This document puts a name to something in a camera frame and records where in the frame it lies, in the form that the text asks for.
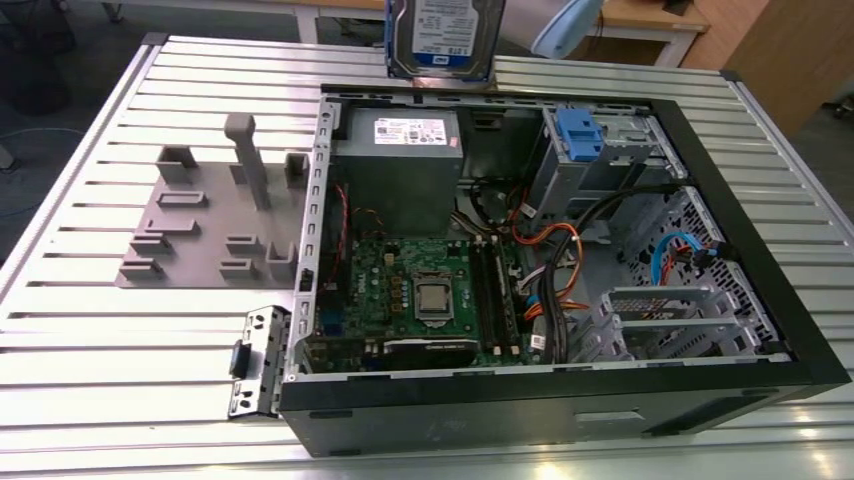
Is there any blue data wire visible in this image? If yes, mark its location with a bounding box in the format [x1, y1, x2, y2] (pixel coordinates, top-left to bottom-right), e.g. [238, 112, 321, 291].
[652, 232, 721, 281]

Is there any hard disk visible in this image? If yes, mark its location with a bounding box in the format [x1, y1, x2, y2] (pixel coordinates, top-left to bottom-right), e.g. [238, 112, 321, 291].
[384, 0, 505, 81]

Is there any orange red power wire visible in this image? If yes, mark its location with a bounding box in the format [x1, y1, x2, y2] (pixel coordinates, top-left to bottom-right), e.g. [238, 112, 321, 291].
[669, 238, 721, 274]

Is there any metal disk bay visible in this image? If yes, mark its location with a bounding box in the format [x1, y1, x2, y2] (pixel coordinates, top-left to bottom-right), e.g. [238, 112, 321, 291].
[596, 287, 779, 361]

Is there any CPU socket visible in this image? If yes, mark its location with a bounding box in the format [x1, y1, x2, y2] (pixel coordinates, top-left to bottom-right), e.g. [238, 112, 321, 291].
[409, 272, 461, 329]

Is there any grey power supply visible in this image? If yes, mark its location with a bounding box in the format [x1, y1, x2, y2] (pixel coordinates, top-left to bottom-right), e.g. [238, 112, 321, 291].
[330, 107, 465, 239]

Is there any green motherboard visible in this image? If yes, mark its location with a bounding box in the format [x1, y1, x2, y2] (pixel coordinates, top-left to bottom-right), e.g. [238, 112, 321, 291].
[316, 237, 545, 371]

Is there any silver CPU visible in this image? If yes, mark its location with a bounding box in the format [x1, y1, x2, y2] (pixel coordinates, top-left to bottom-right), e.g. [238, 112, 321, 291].
[414, 285, 453, 319]

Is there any black RAM stick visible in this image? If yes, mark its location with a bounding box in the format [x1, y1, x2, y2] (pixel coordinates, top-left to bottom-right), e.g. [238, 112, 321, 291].
[486, 234, 522, 352]

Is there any black graphics card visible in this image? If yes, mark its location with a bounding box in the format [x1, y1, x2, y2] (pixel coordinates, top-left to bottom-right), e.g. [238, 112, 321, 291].
[298, 335, 481, 374]

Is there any grey metal drive cage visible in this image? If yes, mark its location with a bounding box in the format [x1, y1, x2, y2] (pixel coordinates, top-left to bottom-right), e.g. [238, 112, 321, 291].
[529, 104, 688, 216]

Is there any blue drive cage latch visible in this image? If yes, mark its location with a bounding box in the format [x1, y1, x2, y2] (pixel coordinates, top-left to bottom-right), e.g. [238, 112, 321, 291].
[552, 108, 601, 164]

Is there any grey parts rack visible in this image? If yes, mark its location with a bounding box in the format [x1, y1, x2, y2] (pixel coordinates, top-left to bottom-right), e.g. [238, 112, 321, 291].
[113, 113, 312, 291]

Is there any black PC case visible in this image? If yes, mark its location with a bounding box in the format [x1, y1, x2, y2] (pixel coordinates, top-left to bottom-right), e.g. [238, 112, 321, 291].
[277, 82, 852, 457]

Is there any wooden desk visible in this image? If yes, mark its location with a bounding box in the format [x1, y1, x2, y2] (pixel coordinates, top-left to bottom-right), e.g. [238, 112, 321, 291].
[572, 0, 712, 69]

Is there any wooden cabinet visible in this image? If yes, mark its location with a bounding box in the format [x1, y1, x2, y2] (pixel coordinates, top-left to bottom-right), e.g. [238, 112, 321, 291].
[679, 0, 854, 131]

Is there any black office chair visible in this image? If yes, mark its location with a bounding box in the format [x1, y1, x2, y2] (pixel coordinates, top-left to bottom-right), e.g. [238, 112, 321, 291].
[0, 0, 74, 116]

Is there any thin red wire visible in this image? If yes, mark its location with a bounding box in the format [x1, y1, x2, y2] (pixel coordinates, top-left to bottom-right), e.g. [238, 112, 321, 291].
[334, 182, 353, 281]

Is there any orange wire bundle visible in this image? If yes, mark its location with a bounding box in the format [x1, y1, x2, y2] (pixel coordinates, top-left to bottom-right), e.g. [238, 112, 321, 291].
[512, 224, 592, 321]

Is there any thick black cable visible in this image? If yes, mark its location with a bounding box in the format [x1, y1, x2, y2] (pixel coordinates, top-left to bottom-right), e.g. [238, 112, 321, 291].
[538, 182, 675, 364]

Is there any metal expansion slot bracket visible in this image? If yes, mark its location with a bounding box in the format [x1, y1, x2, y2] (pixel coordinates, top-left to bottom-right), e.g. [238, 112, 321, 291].
[225, 304, 292, 420]

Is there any white desk frame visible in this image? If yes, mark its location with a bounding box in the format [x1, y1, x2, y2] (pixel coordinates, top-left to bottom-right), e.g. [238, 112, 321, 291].
[98, 0, 392, 46]

